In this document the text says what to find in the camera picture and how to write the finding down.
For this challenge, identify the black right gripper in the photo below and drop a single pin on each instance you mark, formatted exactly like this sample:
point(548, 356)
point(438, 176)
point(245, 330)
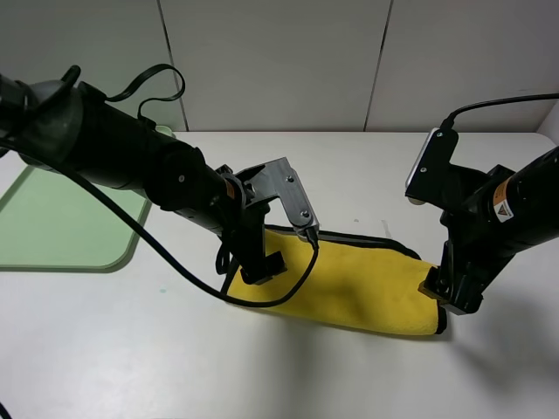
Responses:
point(483, 235)

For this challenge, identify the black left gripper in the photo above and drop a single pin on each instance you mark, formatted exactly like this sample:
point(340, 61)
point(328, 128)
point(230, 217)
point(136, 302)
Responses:
point(241, 228)

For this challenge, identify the yellow towel with black trim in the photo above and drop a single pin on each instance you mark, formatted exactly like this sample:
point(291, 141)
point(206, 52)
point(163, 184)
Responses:
point(358, 282)

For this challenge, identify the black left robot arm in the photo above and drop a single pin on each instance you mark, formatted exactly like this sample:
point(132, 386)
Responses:
point(77, 126)

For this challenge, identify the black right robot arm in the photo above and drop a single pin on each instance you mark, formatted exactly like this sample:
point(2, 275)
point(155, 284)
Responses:
point(538, 206)

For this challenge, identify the green plastic tray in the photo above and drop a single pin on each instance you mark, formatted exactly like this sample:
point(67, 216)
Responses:
point(50, 224)

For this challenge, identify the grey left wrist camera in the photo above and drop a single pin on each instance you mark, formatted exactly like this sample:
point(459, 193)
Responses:
point(277, 179)

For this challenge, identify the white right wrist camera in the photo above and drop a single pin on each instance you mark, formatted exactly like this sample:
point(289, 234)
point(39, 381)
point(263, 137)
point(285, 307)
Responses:
point(426, 180)

